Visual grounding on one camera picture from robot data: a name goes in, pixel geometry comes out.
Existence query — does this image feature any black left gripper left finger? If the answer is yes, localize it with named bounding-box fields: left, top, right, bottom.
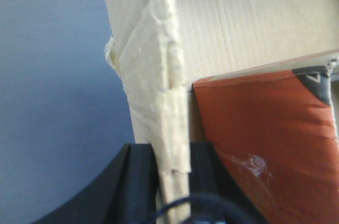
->
left=36, top=144, right=158, bottom=223

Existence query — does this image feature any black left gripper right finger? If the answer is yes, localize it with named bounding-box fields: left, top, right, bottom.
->
left=189, top=142, right=265, bottom=223

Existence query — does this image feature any plain brown cardboard box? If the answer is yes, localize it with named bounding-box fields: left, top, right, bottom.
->
left=99, top=0, right=339, bottom=224

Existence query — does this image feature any cardboard box with red print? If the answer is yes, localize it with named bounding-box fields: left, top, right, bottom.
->
left=193, top=50, right=338, bottom=223

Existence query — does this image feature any black cable near camera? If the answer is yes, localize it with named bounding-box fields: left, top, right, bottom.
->
left=148, top=193, right=255, bottom=224

